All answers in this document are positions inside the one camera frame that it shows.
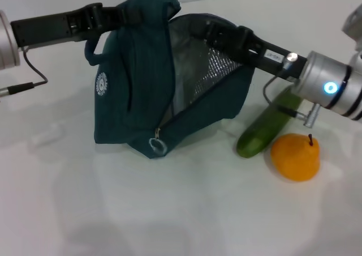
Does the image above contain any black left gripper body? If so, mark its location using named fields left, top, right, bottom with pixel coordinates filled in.
left=10, top=4, right=89, bottom=49

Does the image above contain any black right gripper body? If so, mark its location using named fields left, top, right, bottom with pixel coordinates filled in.
left=248, top=30, right=309, bottom=82

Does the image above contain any green cucumber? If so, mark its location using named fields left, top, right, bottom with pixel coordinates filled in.
left=236, top=87, right=303, bottom=159

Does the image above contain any teal insulated lunch bag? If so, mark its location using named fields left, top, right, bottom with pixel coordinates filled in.
left=84, top=0, right=255, bottom=160

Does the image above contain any orange pear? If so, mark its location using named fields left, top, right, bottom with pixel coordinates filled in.
left=270, top=133, right=321, bottom=182

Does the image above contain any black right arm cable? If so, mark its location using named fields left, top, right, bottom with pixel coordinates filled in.
left=262, top=76, right=322, bottom=128

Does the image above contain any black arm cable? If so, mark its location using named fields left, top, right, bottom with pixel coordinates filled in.
left=0, top=48, right=49, bottom=98
left=262, top=76, right=322, bottom=128

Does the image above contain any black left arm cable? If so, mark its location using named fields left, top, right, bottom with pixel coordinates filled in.
left=0, top=48, right=49, bottom=98

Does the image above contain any silver zipper pull ring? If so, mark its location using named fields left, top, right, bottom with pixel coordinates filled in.
left=148, top=136, right=167, bottom=156

